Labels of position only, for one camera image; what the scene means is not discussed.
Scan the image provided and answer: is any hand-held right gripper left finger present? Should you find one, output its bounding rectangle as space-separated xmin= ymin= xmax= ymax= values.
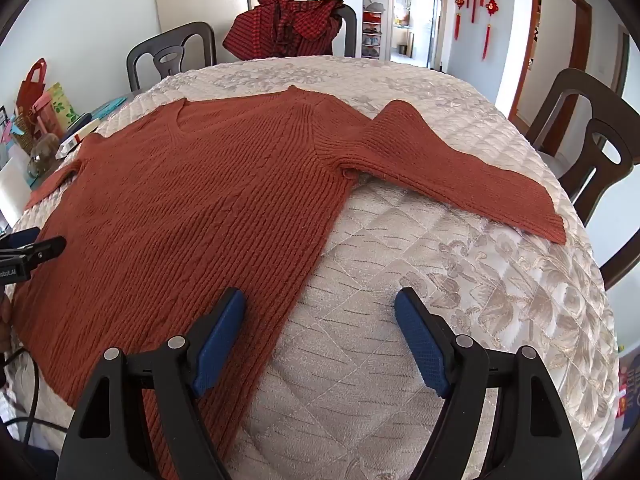
xmin=55 ymin=287 xmax=247 ymax=480

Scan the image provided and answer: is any colourful printed box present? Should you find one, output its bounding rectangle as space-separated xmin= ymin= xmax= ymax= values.
xmin=616 ymin=362 xmax=640 ymax=418

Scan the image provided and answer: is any brown wooden keyhole chair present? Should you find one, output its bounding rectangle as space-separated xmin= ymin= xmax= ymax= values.
xmin=525 ymin=67 xmax=640 ymax=291

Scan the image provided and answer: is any round glass jar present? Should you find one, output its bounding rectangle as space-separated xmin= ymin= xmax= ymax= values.
xmin=27 ymin=132 xmax=62 ymax=178

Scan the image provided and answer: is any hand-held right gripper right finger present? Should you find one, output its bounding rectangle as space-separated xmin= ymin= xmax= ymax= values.
xmin=394 ymin=287 xmax=583 ymax=480

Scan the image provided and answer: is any dark chair holding garment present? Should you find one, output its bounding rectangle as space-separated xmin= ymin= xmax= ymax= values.
xmin=330 ymin=4 xmax=358 ymax=58

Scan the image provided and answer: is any red gift bag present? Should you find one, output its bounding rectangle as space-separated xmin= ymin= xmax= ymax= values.
xmin=17 ymin=58 xmax=48 ymax=111

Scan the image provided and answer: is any wooden door frame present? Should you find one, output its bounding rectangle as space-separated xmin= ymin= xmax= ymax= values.
xmin=507 ymin=0 xmax=593 ymax=126

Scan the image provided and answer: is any cream quilted floral blanket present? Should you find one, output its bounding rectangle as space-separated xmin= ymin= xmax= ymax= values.
xmin=10 ymin=54 xmax=621 ymax=480

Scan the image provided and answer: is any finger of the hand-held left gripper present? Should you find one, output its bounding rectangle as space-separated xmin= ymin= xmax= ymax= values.
xmin=4 ymin=227 xmax=41 ymax=248
xmin=0 ymin=236 xmax=67 ymax=267

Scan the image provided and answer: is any teal plastic folder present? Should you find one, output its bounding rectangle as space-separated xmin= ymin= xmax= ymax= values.
xmin=90 ymin=96 xmax=128 ymax=120

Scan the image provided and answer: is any white red-striped box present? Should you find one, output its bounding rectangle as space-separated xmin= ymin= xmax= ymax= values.
xmin=56 ymin=120 xmax=101 ymax=158

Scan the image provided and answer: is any rust orange knit sweater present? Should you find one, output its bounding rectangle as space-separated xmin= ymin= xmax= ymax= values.
xmin=11 ymin=85 xmax=567 ymax=480

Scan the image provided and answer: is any green floral paper bag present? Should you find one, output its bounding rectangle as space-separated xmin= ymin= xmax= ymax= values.
xmin=47 ymin=82 xmax=77 ymax=136

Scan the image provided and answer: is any red checked garment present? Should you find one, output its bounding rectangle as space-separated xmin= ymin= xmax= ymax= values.
xmin=222 ymin=0 xmax=346 ymax=60

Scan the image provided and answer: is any shoe rack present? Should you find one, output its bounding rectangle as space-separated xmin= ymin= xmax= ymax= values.
xmin=361 ymin=2 xmax=387 ymax=58

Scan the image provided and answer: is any black cable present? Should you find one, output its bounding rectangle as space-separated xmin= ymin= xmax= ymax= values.
xmin=0 ymin=347 xmax=71 ymax=441

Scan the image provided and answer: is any dark wooden keyhole chair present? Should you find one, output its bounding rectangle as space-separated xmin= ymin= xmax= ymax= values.
xmin=126 ymin=21 xmax=217 ymax=93

